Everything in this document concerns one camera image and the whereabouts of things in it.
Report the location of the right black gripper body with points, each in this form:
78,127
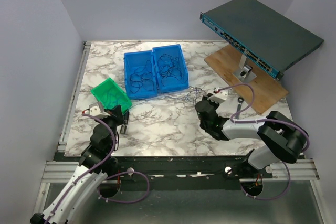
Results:
215,104

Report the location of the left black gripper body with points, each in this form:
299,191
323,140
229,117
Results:
114,120

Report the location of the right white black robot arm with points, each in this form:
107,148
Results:
284,140

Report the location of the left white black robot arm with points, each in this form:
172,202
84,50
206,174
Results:
95,165

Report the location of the large silver combination wrench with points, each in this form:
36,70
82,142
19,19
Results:
240,102

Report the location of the green plastic bin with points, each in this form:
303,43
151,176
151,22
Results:
111,95

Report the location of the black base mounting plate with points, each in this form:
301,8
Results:
139,173

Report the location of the right blue plastic bin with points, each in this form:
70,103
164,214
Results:
171,70

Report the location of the blue plastic bin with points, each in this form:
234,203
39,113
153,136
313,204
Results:
139,75
171,70

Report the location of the wooden board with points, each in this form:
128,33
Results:
255,85

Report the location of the left blue plastic bin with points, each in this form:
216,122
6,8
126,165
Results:
139,75

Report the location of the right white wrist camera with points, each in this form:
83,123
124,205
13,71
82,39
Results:
218,95

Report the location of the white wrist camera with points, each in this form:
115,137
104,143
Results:
218,95
97,110

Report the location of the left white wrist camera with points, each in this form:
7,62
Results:
97,110

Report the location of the aluminium rail frame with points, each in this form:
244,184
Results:
168,125

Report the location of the metal switch stand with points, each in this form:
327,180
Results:
244,73

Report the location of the dark network switch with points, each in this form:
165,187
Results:
264,36

